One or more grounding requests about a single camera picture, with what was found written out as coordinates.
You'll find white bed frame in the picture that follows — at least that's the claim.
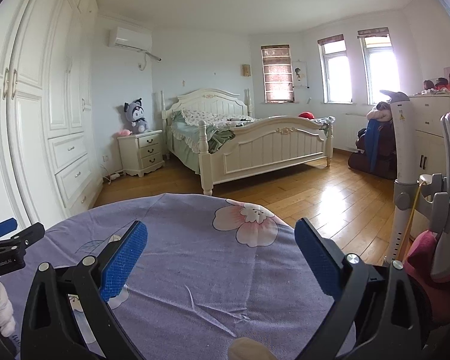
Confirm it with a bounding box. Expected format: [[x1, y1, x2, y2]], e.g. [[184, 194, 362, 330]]
[[161, 88, 327, 195]]

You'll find white wardrobe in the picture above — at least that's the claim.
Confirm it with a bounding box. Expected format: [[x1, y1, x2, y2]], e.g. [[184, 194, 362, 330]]
[[0, 0, 102, 228]]

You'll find green bedding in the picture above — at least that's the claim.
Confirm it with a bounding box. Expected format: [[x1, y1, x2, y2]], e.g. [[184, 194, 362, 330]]
[[163, 109, 335, 174]]

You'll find white nightstand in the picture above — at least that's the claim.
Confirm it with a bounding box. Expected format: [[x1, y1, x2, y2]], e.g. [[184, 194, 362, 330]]
[[117, 130, 165, 177]]

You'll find dark red armchair with clothes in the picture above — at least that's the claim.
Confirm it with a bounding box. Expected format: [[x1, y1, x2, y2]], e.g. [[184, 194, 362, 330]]
[[348, 101, 397, 180]]

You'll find purple floral tablecloth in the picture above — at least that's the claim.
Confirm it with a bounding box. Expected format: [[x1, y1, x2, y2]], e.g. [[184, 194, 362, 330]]
[[2, 193, 333, 359]]

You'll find purple plush toy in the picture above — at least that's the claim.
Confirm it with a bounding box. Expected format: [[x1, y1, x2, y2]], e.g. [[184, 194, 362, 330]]
[[123, 98, 149, 134]]

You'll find red grey desk chair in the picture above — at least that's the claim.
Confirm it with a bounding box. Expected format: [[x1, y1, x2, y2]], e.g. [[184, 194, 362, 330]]
[[392, 112, 450, 327]]

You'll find wall picture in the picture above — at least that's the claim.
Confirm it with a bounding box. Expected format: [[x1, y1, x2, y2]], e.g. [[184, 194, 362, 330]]
[[292, 59, 310, 89]]

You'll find white gloved left hand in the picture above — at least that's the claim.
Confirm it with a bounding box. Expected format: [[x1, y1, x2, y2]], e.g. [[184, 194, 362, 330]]
[[0, 282, 16, 338]]

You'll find white dresser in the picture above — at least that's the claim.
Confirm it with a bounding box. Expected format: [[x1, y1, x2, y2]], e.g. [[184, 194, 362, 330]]
[[410, 92, 450, 177]]

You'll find pink plush on nightstand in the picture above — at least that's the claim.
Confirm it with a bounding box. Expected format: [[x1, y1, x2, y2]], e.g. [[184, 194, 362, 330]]
[[117, 129, 132, 137]]

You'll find white air conditioner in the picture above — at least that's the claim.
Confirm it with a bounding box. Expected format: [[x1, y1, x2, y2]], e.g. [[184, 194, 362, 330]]
[[108, 27, 161, 62]]

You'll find yellow cable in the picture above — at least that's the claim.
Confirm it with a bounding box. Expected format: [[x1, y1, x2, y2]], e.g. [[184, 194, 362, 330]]
[[395, 179, 430, 261]]

